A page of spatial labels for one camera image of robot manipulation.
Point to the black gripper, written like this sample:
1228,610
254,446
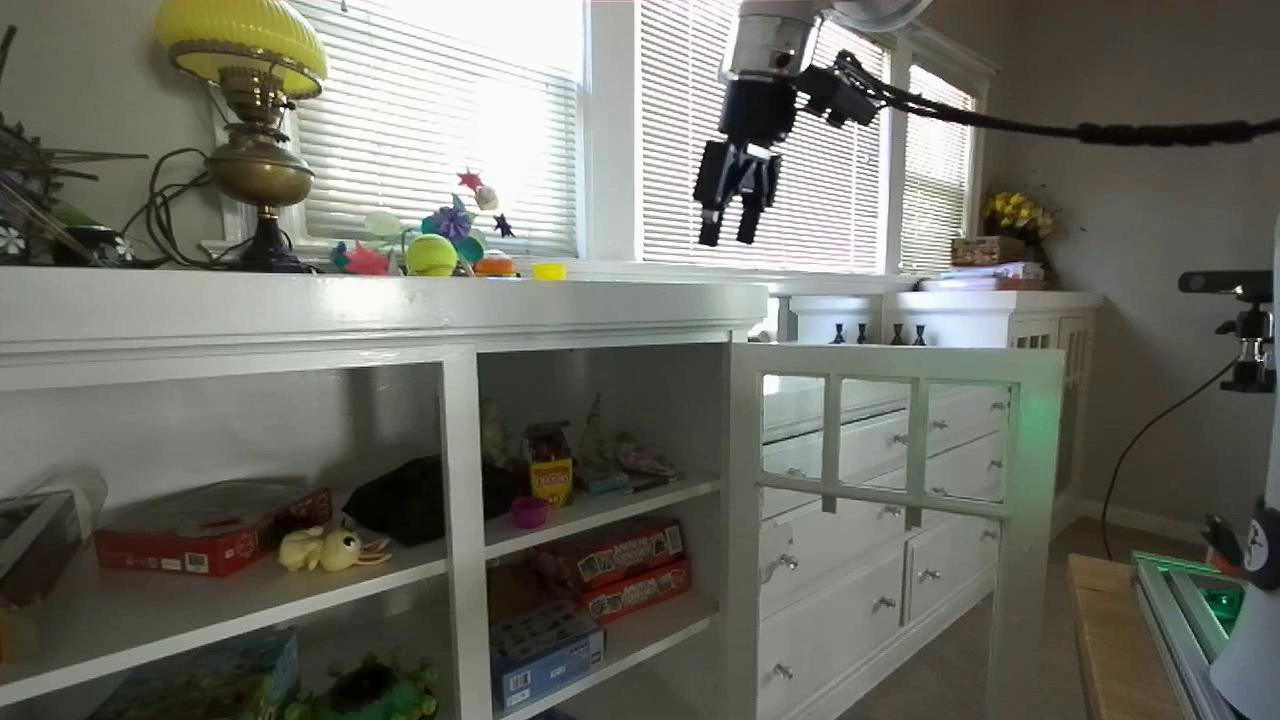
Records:
760,113

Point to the green tennis ball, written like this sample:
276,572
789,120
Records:
429,255

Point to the long white shelf cabinet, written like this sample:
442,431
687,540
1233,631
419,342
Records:
332,312

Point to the white glass-pane cabinet door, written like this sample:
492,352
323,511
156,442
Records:
1024,533

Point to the white window blind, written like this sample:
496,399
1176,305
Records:
827,187
442,120
943,174

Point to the small yellow cup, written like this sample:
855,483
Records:
548,271

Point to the small brown basket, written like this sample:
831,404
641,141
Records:
977,249

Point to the orange toy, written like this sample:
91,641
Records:
492,267

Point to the white dresser with drawers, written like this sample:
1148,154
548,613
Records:
960,321

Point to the pink and white paper stack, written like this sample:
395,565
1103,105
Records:
984,276

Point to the colourful toys on shelf top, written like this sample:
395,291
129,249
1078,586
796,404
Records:
460,213

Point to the yellow flower bouquet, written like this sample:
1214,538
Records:
1019,213

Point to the small colourful toy pile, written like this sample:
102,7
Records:
624,467

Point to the pink and teal toy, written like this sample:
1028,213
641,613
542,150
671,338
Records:
362,263

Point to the black pouch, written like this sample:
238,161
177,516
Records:
401,505

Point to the brass lamp with yellow shade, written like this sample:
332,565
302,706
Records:
254,161

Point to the yellow plush toy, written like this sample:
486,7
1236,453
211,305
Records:
323,551

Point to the wooden table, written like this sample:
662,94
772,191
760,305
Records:
1113,641

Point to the green plush toy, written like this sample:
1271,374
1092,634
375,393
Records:
375,693

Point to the green framed board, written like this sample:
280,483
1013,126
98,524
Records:
1194,613

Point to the black round figure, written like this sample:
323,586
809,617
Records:
1252,544

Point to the flat red game box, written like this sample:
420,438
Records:
201,533

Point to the spiky air plant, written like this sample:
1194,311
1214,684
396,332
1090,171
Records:
33,187

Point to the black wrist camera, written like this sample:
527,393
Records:
842,94

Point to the black camera on tripod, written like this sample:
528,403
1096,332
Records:
1244,326

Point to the dark tray with frame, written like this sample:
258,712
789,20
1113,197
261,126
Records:
33,540

